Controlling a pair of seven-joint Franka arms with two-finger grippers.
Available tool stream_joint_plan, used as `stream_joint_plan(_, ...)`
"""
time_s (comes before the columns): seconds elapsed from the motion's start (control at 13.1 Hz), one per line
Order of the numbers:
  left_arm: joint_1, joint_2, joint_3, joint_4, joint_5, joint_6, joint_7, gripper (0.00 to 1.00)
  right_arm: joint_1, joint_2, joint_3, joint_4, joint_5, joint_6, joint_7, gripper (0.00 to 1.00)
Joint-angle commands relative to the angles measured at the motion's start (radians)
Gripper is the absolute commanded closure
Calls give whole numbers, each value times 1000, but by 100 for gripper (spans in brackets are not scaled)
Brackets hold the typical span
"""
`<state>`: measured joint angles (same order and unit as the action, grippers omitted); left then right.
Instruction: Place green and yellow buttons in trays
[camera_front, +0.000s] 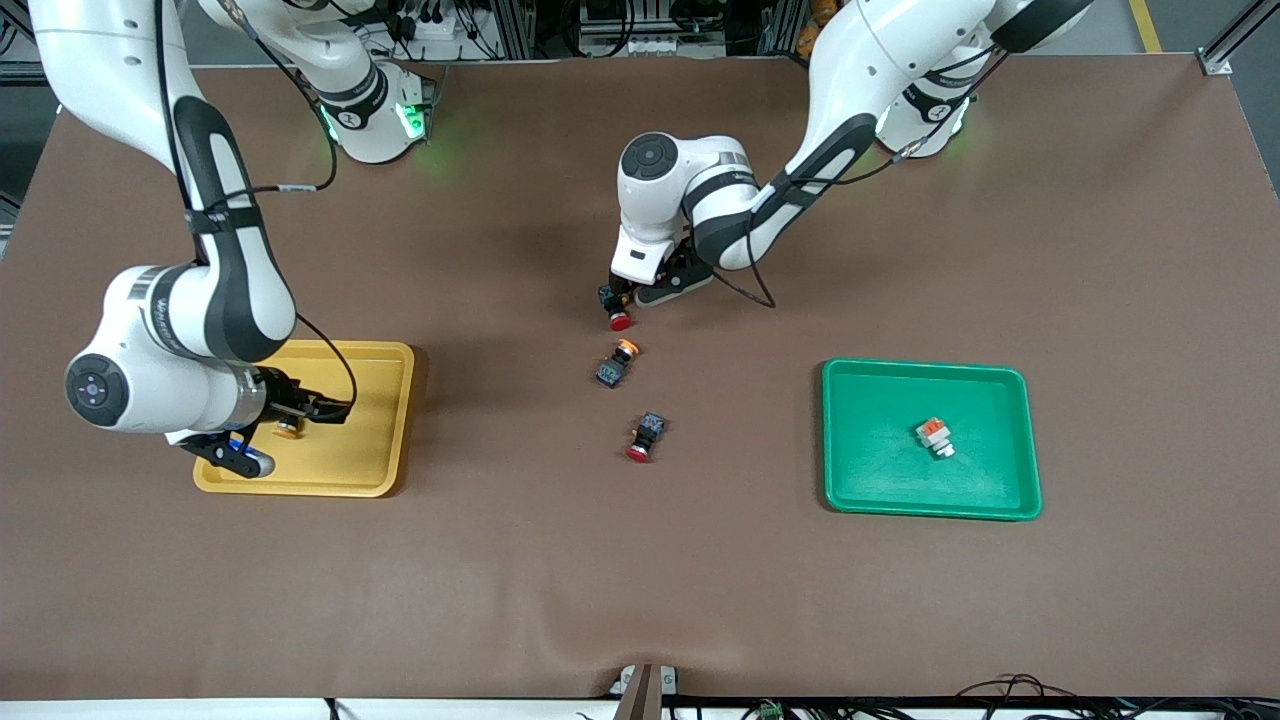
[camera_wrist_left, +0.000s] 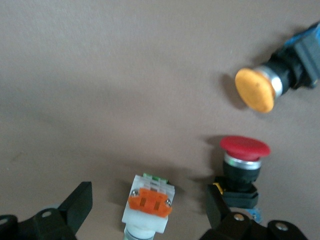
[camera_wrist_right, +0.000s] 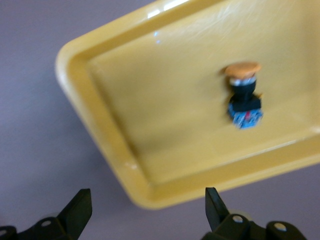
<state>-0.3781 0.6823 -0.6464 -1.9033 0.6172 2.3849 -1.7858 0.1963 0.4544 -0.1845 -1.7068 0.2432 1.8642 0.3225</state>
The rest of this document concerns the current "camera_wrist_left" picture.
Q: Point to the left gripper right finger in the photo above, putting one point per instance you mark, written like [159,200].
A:
[216,212]

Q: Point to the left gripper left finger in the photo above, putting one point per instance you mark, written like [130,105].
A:
[77,202]

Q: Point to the brown table mat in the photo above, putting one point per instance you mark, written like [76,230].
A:
[100,75]

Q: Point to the yellow mushroom pushbutton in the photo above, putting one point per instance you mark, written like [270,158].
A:
[255,90]

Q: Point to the red mushroom pushbutton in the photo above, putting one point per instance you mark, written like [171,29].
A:
[245,147]

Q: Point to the green pushbutton white orange block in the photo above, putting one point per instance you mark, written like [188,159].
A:
[150,202]

